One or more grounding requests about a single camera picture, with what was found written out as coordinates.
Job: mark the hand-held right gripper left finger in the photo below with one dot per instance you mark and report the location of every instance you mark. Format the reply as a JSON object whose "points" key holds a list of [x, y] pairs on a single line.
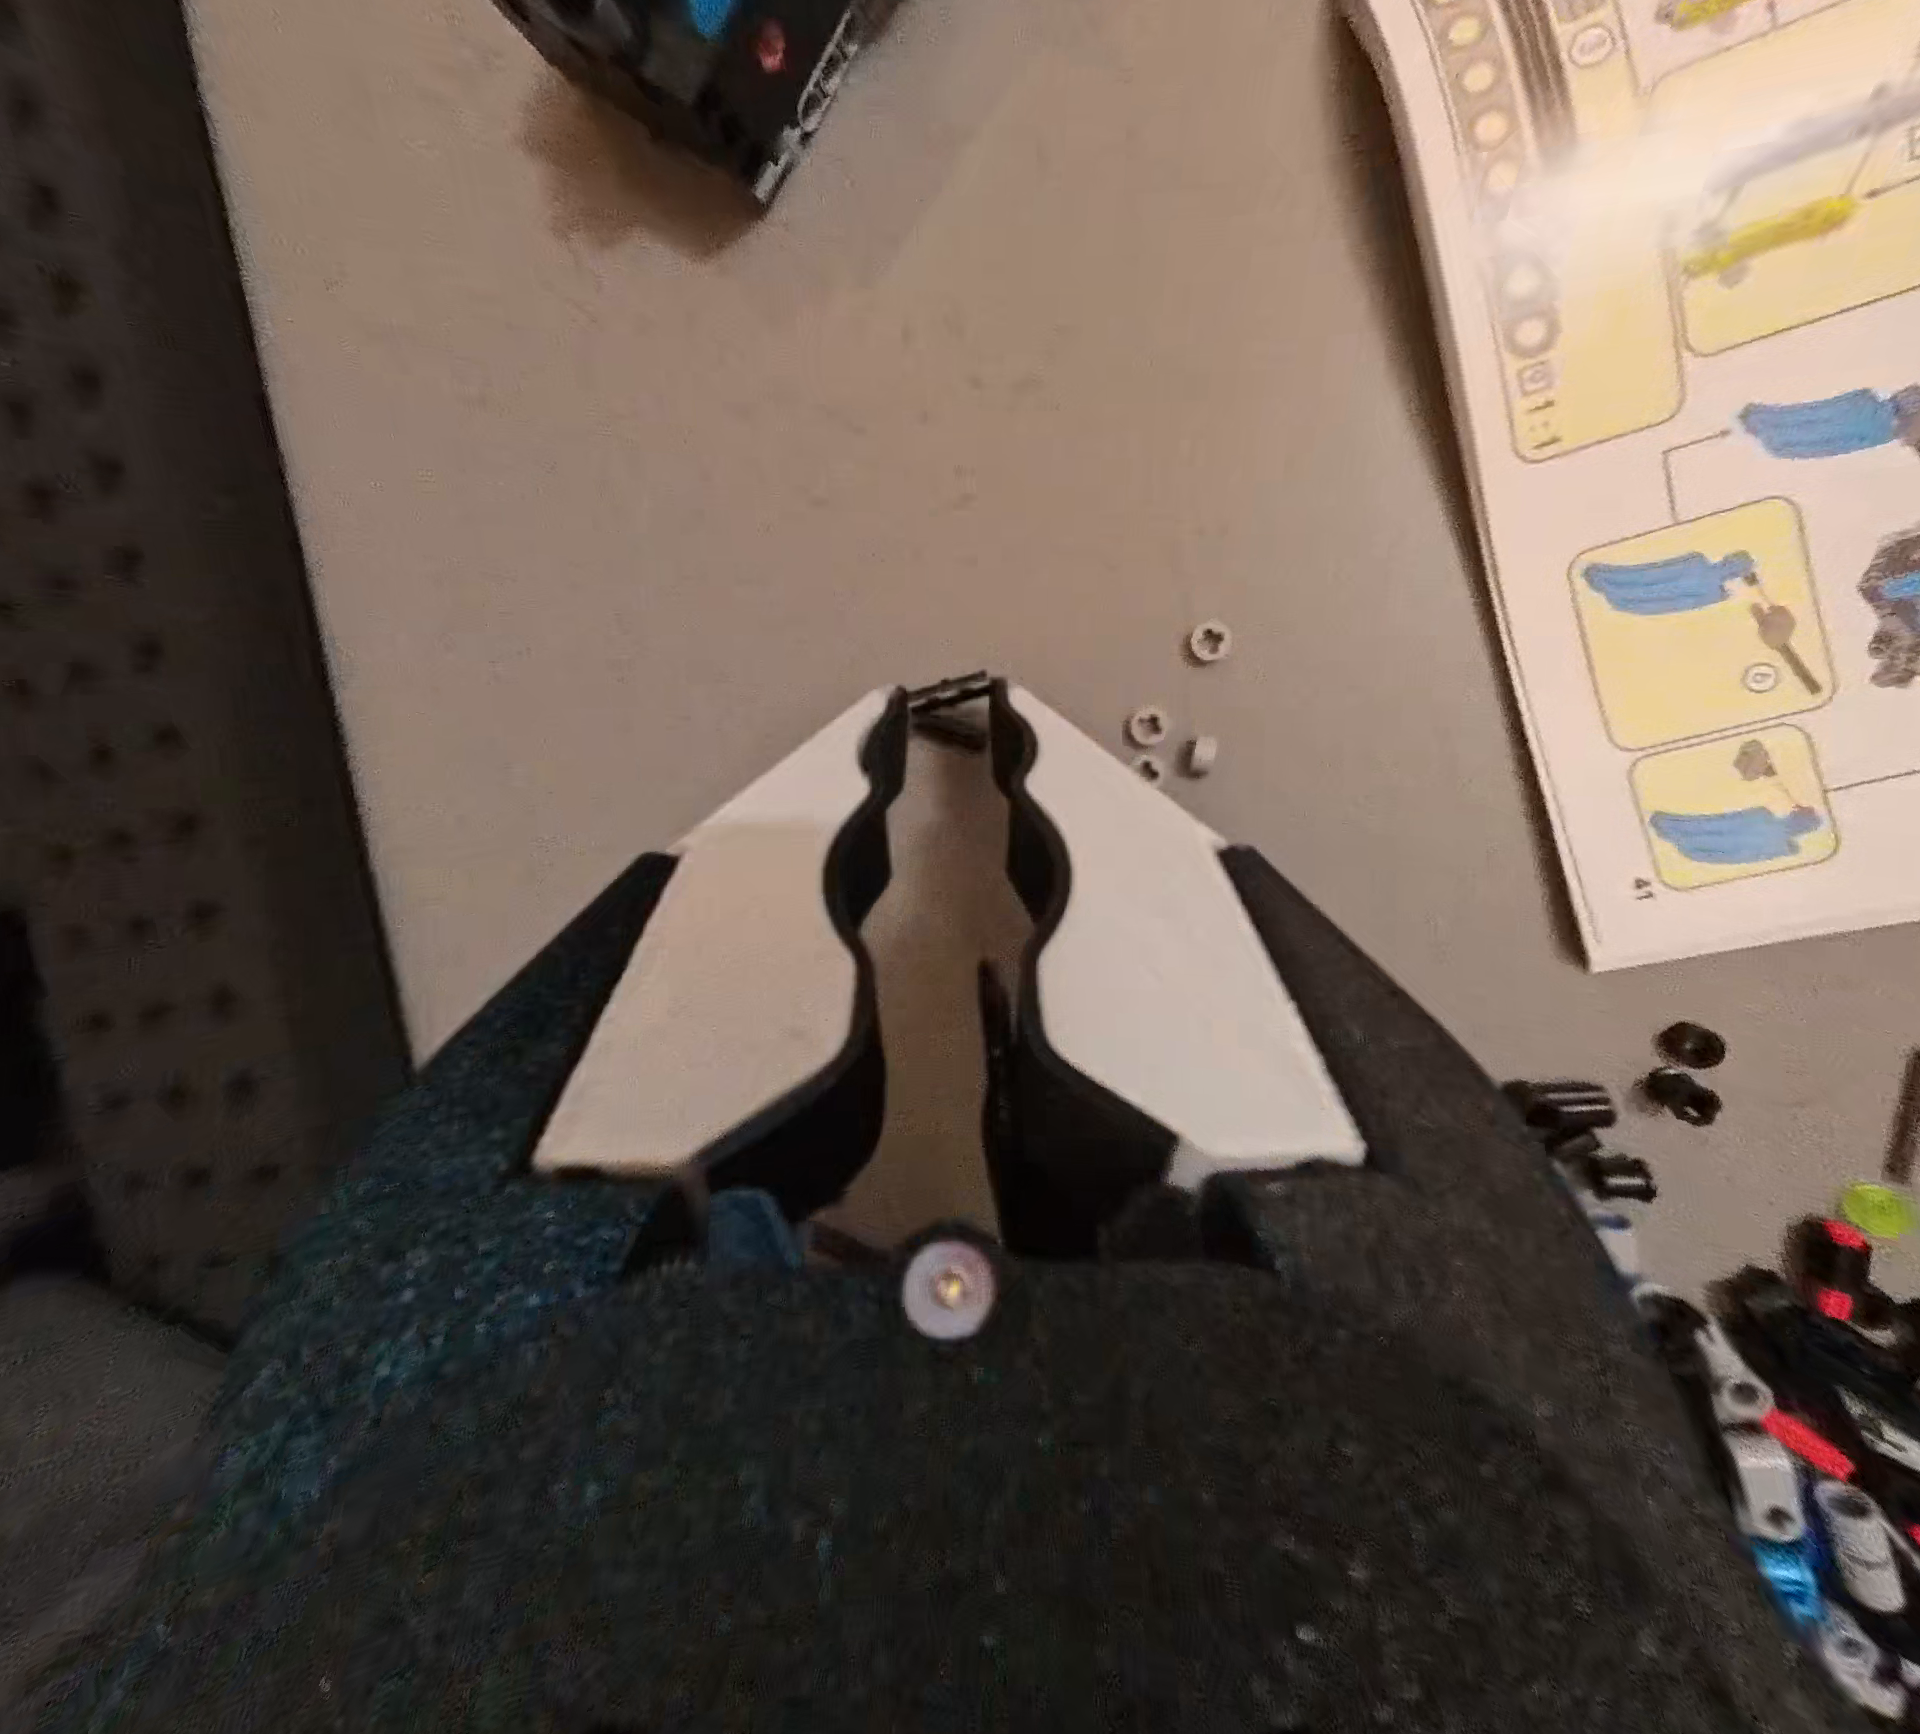
{"points": [[705, 998]]}

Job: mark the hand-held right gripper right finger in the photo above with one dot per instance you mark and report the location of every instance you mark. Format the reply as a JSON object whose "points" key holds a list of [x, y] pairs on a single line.
{"points": [[1185, 998]]}

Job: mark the small grey round bushing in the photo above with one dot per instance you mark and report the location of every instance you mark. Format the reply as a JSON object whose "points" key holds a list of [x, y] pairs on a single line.
{"points": [[1149, 725], [1209, 643], [1196, 755]]}

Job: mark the pile of small brick parts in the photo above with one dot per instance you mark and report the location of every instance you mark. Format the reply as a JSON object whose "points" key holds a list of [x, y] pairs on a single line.
{"points": [[1800, 1388]]}

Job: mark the grey desk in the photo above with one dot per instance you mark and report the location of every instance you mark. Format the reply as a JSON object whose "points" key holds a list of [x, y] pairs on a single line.
{"points": [[900, 414]]}

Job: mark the green round stud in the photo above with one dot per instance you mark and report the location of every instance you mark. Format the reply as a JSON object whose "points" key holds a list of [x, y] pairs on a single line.
{"points": [[1879, 1209]]}

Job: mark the black dotted pad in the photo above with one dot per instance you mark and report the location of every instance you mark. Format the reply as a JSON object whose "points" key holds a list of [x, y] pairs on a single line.
{"points": [[121, 564]]}

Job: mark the open instruction booklet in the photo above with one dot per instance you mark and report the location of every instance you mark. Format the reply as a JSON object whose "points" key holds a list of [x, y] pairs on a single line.
{"points": [[1650, 338]]}

